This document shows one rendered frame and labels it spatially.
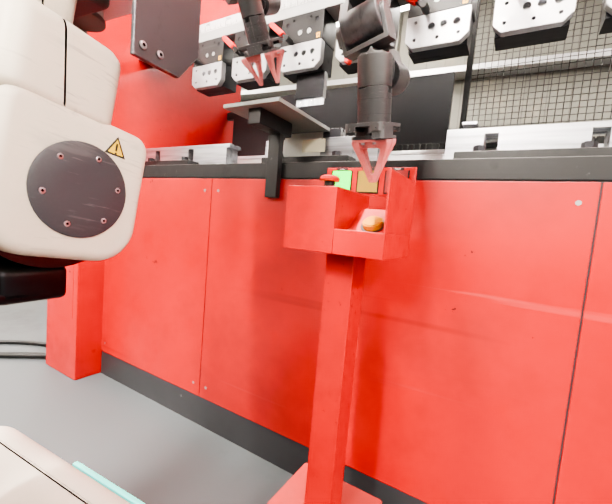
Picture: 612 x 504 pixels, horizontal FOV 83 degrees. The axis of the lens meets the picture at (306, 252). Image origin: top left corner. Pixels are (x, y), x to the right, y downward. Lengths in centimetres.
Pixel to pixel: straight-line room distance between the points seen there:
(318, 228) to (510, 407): 53
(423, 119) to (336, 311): 106
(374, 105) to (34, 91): 44
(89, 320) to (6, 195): 130
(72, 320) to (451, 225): 145
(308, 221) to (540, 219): 45
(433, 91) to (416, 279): 95
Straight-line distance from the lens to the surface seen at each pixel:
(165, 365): 141
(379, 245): 58
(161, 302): 137
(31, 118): 44
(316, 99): 117
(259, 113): 94
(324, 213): 62
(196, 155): 142
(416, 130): 156
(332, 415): 75
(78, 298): 165
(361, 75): 63
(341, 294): 67
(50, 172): 44
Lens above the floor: 71
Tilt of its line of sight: 5 degrees down
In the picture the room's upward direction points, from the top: 5 degrees clockwise
